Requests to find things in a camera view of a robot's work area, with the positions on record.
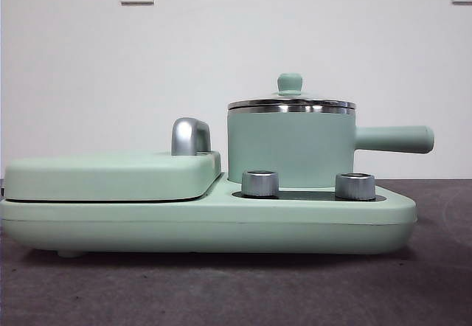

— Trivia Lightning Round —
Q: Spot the mint green cooker base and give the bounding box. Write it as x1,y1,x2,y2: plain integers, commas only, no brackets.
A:
0,170,418,259

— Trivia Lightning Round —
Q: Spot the mint green small steamer pot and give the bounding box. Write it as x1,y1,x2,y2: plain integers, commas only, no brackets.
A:
226,100,435,187

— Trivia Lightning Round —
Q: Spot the silver black control knob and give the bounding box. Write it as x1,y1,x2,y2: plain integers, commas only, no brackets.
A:
335,172,376,200
240,170,280,197

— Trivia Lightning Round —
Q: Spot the silver cover handle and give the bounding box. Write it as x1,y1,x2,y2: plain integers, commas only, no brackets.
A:
170,117,212,156

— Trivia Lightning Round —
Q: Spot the glass lid with mint knob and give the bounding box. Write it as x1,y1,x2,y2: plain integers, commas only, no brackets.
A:
226,73,357,110

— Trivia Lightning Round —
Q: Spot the mint green hinged cooker cover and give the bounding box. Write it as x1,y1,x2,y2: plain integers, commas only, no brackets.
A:
3,150,223,202

